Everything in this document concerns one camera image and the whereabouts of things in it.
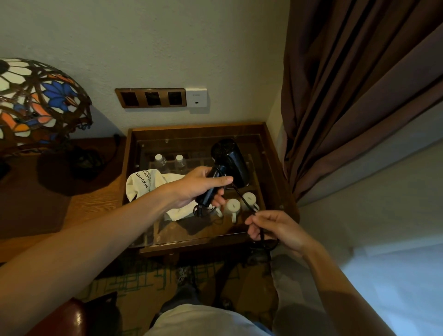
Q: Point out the clear water bottle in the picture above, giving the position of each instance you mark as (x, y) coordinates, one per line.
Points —
(160, 162)
(180, 163)

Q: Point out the wooden desk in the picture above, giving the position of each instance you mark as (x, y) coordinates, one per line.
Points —
(93, 204)

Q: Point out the stained glass table lamp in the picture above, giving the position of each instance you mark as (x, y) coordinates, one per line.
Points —
(34, 97)

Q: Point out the white drawstring cloth bag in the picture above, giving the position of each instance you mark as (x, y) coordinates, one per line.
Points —
(138, 187)

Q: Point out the person's left forearm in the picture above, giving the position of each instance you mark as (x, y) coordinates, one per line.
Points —
(86, 252)

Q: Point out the person's dark jeans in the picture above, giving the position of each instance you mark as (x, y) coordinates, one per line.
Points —
(183, 297)

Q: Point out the person's left hand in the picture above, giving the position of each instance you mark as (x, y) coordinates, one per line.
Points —
(193, 188)

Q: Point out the white wall socket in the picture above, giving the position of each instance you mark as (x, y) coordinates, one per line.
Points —
(196, 98)

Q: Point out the bronze triple wall socket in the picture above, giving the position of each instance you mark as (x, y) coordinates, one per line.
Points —
(138, 104)

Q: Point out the person's patterned shoe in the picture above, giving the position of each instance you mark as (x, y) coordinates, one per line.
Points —
(185, 275)

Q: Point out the brown curtain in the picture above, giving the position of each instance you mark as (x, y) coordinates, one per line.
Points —
(346, 86)

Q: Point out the wooden glass-top cabinet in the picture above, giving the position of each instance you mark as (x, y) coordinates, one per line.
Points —
(193, 131)

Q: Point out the person's right hand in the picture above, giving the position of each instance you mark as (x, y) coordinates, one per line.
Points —
(280, 228)

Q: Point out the white mug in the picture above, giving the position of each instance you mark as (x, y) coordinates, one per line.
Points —
(232, 207)
(218, 210)
(249, 200)

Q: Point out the person's right forearm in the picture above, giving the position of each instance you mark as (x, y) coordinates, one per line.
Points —
(342, 297)

